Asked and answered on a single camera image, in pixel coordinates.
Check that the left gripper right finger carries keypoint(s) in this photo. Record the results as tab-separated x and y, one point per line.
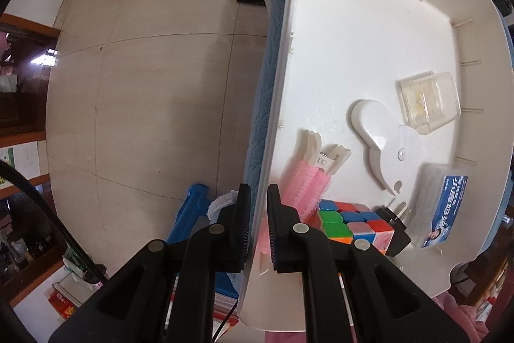
299	248

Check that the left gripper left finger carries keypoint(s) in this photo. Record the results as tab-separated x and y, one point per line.
221	247

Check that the clear plastic box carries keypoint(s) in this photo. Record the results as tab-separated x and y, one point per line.
430	101

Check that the black power adapter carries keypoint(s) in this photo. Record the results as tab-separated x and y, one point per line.
400	239

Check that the multicolour puzzle cube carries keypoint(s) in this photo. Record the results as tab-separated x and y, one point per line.
345	223

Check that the white plastic storage bin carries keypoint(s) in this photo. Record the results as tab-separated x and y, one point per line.
335	53

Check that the white plastic dispenser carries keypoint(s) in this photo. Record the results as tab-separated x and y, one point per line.
395	151

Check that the blue plastic stool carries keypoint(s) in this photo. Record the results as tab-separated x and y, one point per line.
193	209

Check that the blue plush table cover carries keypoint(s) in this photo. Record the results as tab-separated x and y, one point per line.
262	102

